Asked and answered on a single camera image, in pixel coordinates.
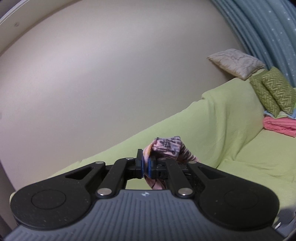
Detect coral pink folded cloth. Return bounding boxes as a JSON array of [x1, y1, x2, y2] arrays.
[[263, 116, 296, 138]]

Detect pink patterned shorts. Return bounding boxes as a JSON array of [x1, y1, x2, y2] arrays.
[[141, 136, 199, 190]]

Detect blue curtain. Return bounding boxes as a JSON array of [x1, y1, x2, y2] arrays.
[[212, 1, 295, 86]]

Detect green chevron cushion back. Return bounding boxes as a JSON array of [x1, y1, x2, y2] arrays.
[[249, 76, 280, 117]]

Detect green chevron cushion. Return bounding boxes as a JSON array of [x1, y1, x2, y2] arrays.
[[249, 76, 280, 117], [262, 67, 295, 114]]

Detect light blue folded cloth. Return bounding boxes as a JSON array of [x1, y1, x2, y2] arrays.
[[264, 110, 296, 120]]

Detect beige grey cushion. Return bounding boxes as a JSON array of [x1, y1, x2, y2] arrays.
[[207, 49, 265, 80]]

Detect green chevron cushion front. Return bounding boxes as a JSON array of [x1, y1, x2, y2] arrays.
[[262, 67, 295, 114]]

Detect light green sofa cover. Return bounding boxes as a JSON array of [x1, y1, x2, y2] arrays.
[[9, 69, 296, 229]]

